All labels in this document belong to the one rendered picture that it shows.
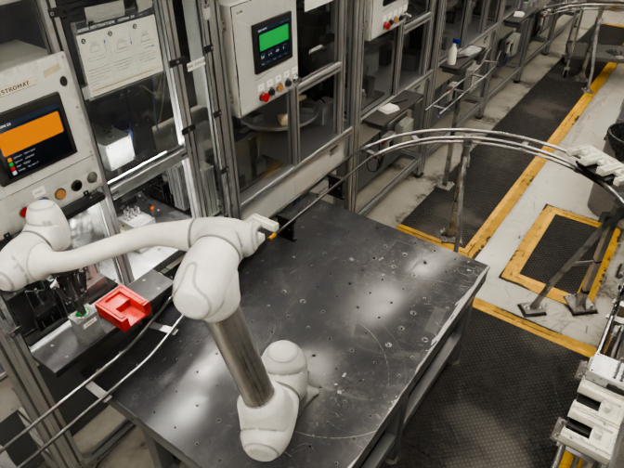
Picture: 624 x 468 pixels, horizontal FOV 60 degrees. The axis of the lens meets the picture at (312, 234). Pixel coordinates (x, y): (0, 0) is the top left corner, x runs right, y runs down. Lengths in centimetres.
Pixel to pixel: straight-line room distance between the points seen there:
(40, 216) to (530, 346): 256
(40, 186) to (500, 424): 227
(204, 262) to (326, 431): 88
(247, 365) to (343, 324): 81
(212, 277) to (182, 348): 97
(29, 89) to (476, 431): 235
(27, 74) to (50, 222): 41
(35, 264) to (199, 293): 51
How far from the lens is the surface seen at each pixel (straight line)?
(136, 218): 240
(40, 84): 178
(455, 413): 292
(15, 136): 175
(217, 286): 134
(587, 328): 356
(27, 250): 166
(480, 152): 499
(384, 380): 213
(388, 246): 269
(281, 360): 183
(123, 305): 213
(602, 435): 194
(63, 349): 211
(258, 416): 171
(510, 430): 293
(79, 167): 192
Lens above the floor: 237
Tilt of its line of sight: 38 degrees down
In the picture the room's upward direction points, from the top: 1 degrees counter-clockwise
